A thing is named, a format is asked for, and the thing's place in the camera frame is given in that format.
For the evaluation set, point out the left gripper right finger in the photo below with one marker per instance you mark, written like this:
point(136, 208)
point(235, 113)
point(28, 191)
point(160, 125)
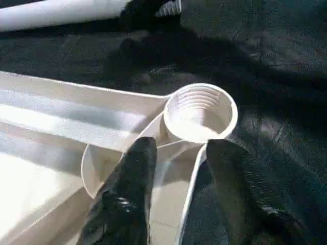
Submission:
point(245, 204)

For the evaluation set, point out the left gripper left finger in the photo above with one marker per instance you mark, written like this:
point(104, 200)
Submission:
point(122, 204)

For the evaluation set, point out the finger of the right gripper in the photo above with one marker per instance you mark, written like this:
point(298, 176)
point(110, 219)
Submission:
point(140, 13)

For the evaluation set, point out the white plastic table leg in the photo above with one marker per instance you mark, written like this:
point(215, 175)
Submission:
point(61, 13)

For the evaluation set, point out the white plastic table top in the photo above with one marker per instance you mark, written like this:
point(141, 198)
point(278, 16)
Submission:
point(51, 153)

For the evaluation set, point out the black work mat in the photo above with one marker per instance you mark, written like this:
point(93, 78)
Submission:
point(265, 76)

